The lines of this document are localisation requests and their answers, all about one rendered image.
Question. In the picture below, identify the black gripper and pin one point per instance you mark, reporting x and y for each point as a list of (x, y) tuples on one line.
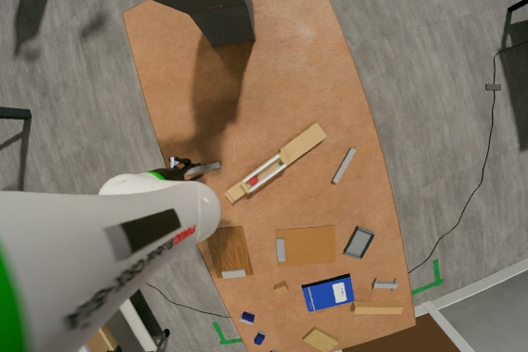
[(180, 172)]

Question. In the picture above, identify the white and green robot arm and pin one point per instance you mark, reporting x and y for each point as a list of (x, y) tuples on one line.
[(68, 263)]

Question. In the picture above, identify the blue spiral notebook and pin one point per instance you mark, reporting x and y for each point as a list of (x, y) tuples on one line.
[(328, 293)]

